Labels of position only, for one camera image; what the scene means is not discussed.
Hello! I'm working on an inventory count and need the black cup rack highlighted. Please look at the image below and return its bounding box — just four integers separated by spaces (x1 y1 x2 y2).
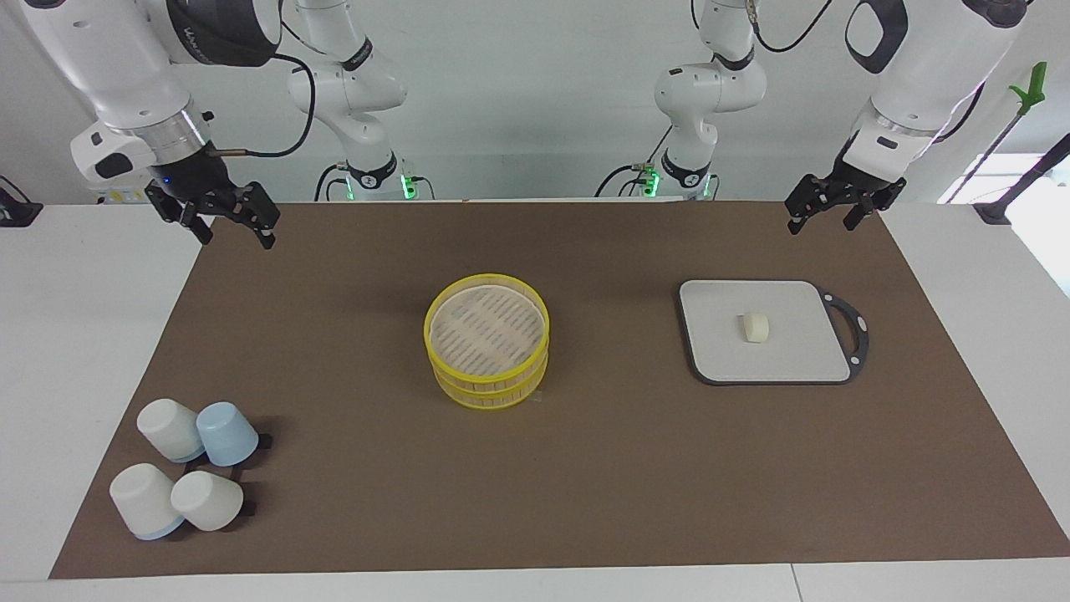
171 432 274 540

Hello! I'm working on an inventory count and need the black clamp device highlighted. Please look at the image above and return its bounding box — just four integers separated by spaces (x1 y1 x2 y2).
0 175 43 228

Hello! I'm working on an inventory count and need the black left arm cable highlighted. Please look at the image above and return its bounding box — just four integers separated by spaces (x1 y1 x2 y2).
746 0 834 54

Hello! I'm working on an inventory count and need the grey cutting board black handle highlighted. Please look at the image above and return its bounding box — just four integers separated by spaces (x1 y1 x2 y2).
678 279 871 386

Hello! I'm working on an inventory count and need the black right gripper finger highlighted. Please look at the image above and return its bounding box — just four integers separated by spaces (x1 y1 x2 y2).
242 181 282 251
179 203 215 246

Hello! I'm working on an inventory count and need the black angled stand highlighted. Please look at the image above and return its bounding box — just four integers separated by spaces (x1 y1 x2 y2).
974 132 1070 225

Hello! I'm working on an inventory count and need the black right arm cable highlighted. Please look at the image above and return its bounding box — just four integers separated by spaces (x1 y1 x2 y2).
206 18 318 159

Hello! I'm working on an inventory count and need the light blue plastic cup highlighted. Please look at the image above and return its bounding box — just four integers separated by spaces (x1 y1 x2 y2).
196 402 259 467

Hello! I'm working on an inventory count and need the brown table mat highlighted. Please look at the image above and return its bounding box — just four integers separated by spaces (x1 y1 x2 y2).
48 199 1070 579

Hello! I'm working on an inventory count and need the yellow rimmed bamboo steamer lid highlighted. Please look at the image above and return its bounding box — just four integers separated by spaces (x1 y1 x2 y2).
423 273 552 386

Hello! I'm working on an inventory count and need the green tipped thin pole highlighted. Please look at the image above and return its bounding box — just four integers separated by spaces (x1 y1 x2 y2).
945 61 1048 204

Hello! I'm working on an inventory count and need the white plastic cup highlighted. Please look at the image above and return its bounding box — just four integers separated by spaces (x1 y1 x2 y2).
109 463 186 541
136 399 206 463
171 471 245 532

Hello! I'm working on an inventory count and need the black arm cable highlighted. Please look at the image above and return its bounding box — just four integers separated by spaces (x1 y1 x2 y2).
746 0 834 54
206 18 318 159

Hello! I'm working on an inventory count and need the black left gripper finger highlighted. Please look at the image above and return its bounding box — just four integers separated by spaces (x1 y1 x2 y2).
842 193 888 232
784 174 829 236

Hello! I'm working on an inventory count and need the yellow rimmed bamboo steamer basket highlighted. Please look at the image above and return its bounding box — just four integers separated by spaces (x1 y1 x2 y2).
431 347 550 411

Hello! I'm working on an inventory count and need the black base power cable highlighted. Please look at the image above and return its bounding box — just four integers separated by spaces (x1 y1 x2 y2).
594 125 675 200
314 163 352 202

